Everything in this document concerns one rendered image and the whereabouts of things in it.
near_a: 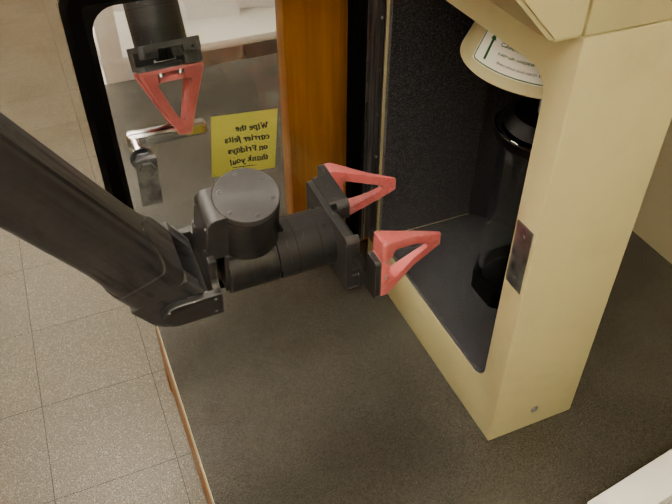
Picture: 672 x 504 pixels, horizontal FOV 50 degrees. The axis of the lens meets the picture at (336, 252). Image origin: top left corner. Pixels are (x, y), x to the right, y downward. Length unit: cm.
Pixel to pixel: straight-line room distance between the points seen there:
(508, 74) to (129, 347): 176
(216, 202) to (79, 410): 158
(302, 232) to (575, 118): 26
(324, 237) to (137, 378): 154
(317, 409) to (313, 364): 7
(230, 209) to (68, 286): 193
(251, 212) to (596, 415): 49
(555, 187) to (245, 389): 45
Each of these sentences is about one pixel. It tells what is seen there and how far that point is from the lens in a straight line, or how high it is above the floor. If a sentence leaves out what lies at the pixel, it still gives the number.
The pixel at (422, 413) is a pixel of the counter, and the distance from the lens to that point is 85.
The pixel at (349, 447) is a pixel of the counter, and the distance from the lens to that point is 82.
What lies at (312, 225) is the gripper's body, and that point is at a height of 120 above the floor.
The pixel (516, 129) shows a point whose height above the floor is 125.
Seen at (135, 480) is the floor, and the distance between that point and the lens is 196.
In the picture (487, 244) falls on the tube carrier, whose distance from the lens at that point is 83.
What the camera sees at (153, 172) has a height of 120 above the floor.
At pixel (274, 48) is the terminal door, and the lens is 77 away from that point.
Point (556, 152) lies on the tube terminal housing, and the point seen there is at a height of 132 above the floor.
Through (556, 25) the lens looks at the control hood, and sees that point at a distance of 51.
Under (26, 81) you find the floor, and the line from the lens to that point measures 380.
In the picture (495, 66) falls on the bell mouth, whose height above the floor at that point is 133.
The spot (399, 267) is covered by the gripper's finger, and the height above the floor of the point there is 116.
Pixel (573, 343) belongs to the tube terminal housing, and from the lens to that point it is 78.
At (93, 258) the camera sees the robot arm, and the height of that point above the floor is 126.
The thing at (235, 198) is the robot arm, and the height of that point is 127.
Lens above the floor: 162
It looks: 41 degrees down
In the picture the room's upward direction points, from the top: straight up
